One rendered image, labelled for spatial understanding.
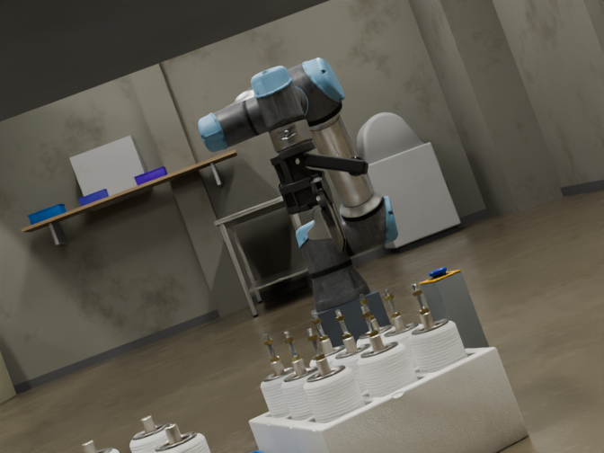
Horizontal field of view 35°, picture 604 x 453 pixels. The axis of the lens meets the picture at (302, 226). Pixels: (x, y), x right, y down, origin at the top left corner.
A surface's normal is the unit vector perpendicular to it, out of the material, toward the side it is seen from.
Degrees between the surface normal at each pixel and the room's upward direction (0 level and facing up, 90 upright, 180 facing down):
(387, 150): 90
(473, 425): 90
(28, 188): 90
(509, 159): 90
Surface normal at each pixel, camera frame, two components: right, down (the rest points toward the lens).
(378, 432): 0.37, -0.15
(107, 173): 0.02, -0.01
